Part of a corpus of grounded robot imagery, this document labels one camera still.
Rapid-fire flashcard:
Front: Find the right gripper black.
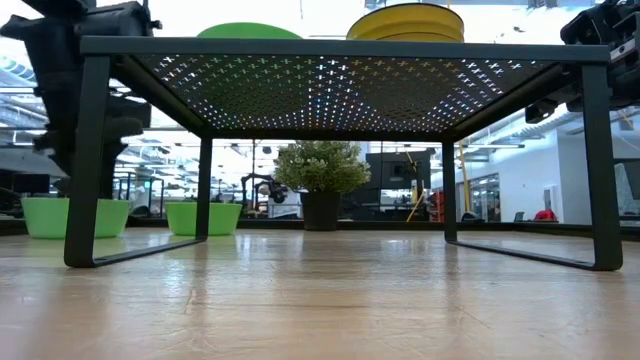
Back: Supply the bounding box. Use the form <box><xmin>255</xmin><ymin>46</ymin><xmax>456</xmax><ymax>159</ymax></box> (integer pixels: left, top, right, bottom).
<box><xmin>524</xmin><ymin>0</ymin><xmax>640</xmax><ymax>125</ymax></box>

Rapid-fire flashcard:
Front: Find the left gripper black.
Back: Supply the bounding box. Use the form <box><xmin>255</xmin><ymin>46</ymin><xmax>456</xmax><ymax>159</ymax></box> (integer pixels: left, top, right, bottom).
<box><xmin>0</xmin><ymin>0</ymin><xmax>162</xmax><ymax>199</ymax></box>

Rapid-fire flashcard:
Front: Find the green plastic mini bowl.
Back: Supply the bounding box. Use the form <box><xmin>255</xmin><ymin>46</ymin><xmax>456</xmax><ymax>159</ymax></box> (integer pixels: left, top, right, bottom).
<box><xmin>20</xmin><ymin>197</ymin><xmax>130</xmax><ymax>240</ymax></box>
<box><xmin>165</xmin><ymin>201</ymin><xmax>244</xmax><ymax>237</ymax></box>
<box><xmin>196</xmin><ymin>21</ymin><xmax>304</xmax><ymax>40</ymax></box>

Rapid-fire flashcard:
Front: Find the yellow patterned ceramic mini bowl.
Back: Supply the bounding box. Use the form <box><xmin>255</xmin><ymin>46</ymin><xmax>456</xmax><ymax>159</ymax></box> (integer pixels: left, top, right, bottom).
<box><xmin>377</xmin><ymin>32</ymin><xmax>465</xmax><ymax>43</ymax></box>
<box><xmin>346</xmin><ymin>20</ymin><xmax>466</xmax><ymax>37</ymax></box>
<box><xmin>348</xmin><ymin>2</ymin><xmax>465</xmax><ymax>25</ymax></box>

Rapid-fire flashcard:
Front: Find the black display panel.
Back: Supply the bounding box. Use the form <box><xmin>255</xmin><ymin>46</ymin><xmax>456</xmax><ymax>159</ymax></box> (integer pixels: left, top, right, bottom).
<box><xmin>364</xmin><ymin>149</ymin><xmax>434</xmax><ymax>204</ymax></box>

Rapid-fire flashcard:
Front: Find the black perforated metal rack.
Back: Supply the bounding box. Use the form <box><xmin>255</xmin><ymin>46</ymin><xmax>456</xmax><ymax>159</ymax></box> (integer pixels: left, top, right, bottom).
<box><xmin>63</xmin><ymin>35</ymin><xmax>625</xmax><ymax>272</ymax></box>

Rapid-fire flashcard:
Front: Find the potted artificial green plant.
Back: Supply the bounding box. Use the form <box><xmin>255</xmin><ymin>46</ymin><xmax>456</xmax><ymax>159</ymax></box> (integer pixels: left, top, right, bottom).
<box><xmin>273</xmin><ymin>140</ymin><xmax>372</xmax><ymax>232</ymax></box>

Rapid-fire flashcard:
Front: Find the yellow cable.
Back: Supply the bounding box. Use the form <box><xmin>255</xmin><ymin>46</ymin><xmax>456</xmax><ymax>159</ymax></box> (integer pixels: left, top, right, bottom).
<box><xmin>455</xmin><ymin>139</ymin><xmax>472</xmax><ymax>214</ymax></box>

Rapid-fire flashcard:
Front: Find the black aluminium rig frame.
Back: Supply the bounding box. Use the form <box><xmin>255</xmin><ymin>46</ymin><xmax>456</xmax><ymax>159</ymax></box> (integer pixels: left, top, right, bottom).
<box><xmin>0</xmin><ymin>217</ymin><xmax>640</xmax><ymax>239</ymax></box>

